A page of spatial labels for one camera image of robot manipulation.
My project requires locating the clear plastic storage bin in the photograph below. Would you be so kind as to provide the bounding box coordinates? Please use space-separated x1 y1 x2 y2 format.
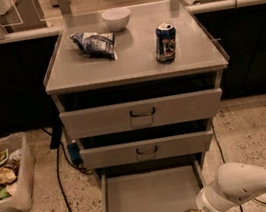
0 132 35 212

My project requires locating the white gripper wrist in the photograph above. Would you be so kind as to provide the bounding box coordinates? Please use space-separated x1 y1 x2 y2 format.
190 180 232 212

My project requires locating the black floor cable left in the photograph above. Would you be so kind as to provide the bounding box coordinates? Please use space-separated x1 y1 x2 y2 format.
40 120 100 212

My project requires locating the grey bottom drawer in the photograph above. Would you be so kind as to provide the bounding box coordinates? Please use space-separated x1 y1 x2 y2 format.
101 161 206 212

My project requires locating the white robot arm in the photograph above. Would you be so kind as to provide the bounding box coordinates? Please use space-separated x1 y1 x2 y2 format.
190 162 266 212

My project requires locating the grey drawer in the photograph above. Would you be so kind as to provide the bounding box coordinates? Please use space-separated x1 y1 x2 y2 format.
60 88 222 139
80 131 213 170
101 161 206 212

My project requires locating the grey top drawer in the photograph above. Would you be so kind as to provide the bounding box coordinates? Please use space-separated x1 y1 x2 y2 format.
60 88 222 139

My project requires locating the grey middle drawer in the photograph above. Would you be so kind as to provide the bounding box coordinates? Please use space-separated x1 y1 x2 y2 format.
80 131 213 170

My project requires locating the blue power adapter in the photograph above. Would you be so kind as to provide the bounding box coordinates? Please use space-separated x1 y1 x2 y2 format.
67 142 82 165

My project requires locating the green snack packet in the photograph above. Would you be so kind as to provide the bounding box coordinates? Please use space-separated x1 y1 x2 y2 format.
0 187 10 200

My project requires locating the grey metal drawer cabinet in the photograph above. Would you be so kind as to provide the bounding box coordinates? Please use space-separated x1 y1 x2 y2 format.
33 0 247 192

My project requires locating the blue chip bag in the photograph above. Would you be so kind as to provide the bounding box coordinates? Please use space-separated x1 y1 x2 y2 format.
69 32 118 60

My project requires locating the white ceramic bowl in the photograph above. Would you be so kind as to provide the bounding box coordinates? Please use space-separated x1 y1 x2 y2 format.
101 7 131 32

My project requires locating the blue soda can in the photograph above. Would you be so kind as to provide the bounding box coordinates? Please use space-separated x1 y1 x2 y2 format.
155 22 176 64

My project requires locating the brown snack packet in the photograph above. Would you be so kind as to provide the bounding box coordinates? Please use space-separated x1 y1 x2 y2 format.
0 167 17 184

